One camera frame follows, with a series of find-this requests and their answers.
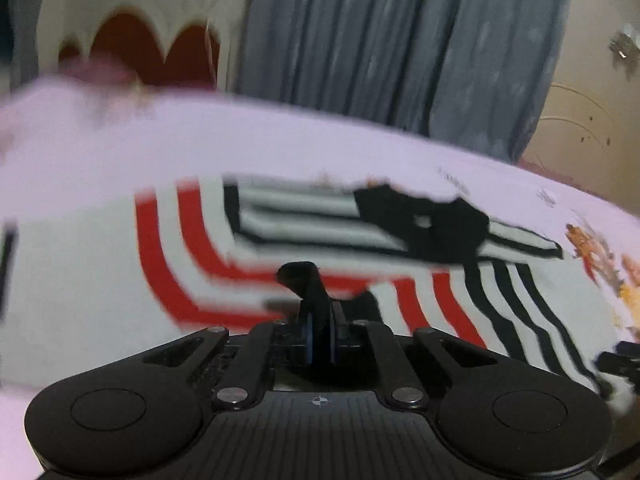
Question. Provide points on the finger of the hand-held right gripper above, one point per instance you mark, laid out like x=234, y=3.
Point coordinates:
x=622, y=360

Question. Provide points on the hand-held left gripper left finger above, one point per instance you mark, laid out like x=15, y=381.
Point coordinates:
x=307, y=340

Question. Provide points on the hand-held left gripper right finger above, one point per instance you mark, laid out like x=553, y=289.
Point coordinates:
x=334, y=340

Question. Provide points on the red black white striped garment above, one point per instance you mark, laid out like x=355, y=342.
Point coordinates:
x=310, y=225

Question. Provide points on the pink blanket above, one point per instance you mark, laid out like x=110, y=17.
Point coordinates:
x=550, y=172

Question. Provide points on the pink floral bed sheet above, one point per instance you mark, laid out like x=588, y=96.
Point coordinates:
x=300, y=135

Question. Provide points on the grey-blue curtain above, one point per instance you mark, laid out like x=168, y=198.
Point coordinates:
x=27, y=25
x=380, y=45

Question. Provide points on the wall lamp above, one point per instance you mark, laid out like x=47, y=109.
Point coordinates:
x=622, y=50

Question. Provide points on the red headboard with white frame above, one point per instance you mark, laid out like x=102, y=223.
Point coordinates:
x=130, y=45

